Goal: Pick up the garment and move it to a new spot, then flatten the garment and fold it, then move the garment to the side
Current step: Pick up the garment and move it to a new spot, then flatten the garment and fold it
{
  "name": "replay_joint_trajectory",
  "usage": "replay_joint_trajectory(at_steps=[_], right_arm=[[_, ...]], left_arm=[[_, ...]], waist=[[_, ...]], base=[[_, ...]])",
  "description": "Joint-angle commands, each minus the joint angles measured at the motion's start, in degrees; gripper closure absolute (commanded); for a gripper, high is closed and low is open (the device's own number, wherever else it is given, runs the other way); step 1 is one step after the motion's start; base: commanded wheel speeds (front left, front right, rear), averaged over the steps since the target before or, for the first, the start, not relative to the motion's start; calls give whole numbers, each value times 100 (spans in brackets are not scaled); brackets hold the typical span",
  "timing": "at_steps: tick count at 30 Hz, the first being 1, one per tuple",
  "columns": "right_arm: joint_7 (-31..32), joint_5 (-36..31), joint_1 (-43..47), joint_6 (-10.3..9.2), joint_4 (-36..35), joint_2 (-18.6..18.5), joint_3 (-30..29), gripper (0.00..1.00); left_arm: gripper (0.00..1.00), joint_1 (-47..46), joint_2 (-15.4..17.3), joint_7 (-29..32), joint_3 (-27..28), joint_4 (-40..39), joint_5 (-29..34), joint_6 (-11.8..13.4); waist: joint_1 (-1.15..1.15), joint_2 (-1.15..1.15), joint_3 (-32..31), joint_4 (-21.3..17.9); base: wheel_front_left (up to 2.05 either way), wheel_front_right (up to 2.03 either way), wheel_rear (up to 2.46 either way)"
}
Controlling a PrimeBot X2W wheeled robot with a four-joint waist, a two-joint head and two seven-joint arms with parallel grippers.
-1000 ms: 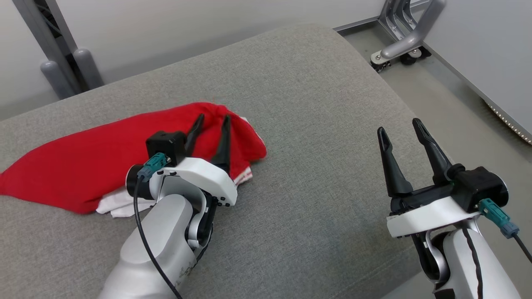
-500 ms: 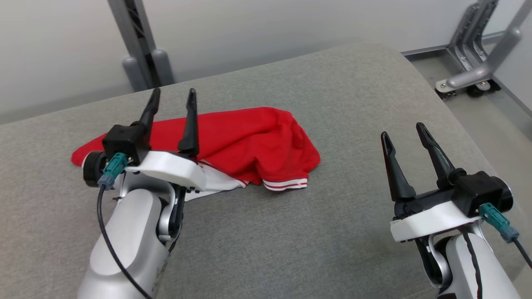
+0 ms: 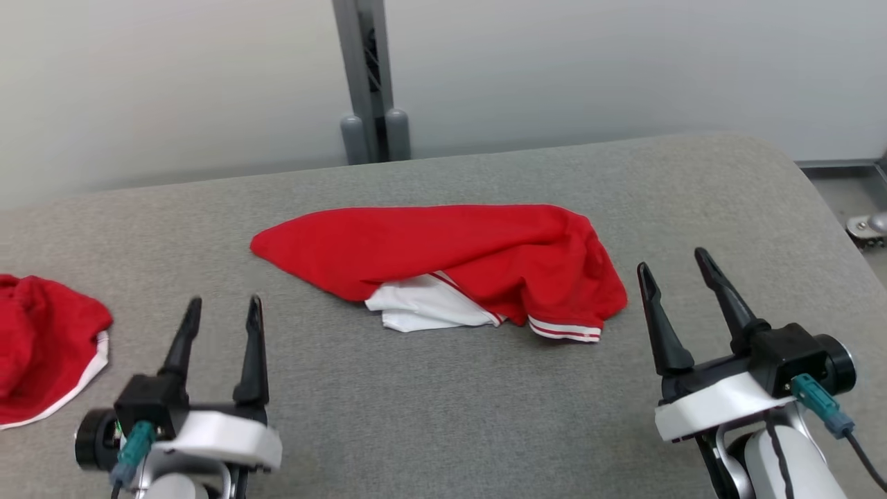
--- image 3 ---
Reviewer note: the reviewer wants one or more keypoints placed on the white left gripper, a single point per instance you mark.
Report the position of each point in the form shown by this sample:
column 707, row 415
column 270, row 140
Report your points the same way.
column 222, row 436

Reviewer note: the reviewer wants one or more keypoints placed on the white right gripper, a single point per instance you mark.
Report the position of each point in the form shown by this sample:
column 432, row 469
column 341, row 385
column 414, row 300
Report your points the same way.
column 721, row 405

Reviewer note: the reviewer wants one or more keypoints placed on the red shorts with white trim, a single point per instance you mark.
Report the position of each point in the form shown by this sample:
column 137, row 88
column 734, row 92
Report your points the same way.
column 41, row 339

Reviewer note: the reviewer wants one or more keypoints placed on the red jersey with white sleeves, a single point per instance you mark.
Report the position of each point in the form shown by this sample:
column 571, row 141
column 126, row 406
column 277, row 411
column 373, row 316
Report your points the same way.
column 450, row 249

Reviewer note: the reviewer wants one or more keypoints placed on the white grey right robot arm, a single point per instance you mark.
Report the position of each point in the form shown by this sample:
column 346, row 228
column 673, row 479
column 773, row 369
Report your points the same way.
column 807, row 464

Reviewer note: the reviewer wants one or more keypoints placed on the silver metal caster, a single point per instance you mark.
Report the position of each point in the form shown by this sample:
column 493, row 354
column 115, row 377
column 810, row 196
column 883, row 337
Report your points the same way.
column 866, row 227

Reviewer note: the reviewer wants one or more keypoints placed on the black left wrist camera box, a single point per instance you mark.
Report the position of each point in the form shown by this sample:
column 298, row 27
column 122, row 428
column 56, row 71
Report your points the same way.
column 145, row 405

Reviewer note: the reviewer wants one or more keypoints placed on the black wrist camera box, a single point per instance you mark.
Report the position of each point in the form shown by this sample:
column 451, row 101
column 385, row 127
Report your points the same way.
column 790, row 353
column 145, row 405

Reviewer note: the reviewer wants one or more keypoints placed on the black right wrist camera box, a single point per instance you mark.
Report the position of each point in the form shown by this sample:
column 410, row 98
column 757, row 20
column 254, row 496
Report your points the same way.
column 790, row 353

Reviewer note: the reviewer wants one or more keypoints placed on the grey metal floor rail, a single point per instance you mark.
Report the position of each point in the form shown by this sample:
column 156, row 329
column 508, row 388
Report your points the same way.
column 842, row 165

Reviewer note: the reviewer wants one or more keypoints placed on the grey cylindrical post foot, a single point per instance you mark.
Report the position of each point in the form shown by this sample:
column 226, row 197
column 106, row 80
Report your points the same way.
column 353, row 142
column 398, row 135

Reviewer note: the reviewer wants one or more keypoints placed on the grey metal partition post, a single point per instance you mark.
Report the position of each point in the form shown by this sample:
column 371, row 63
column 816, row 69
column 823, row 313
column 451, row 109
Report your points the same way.
column 360, row 55

